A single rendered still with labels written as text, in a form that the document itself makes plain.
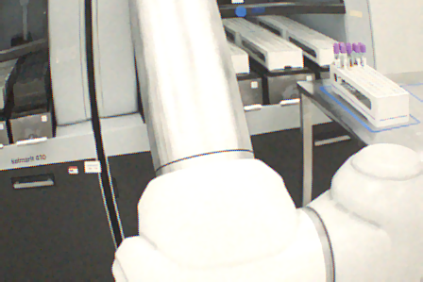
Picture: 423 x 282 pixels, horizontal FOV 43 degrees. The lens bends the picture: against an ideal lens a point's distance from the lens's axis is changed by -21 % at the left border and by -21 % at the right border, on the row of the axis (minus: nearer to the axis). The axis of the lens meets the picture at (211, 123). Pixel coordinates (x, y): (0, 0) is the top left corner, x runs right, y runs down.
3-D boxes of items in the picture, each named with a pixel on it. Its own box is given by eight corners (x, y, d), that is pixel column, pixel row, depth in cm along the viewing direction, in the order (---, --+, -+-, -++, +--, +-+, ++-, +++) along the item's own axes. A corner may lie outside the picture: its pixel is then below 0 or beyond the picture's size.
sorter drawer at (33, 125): (29, 86, 215) (27, 64, 212) (59, 79, 217) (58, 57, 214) (12, 150, 147) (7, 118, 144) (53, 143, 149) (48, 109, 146)
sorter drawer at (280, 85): (209, 53, 227) (207, 28, 225) (247, 48, 230) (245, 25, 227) (274, 110, 160) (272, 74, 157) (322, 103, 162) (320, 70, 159)
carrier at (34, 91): (47, 98, 159) (45, 77, 158) (46, 100, 158) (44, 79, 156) (15, 105, 157) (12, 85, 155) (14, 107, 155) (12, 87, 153)
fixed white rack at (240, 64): (188, 58, 190) (187, 39, 188) (222, 54, 192) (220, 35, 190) (211, 82, 162) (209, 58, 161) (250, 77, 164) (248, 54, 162)
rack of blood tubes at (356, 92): (329, 89, 144) (328, 63, 142) (363, 85, 146) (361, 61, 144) (376, 127, 116) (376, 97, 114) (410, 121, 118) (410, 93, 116)
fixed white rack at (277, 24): (257, 31, 225) (255, 16, 223) (282, 30, 227) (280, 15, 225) (284, 47, 197) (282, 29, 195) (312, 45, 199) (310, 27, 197)
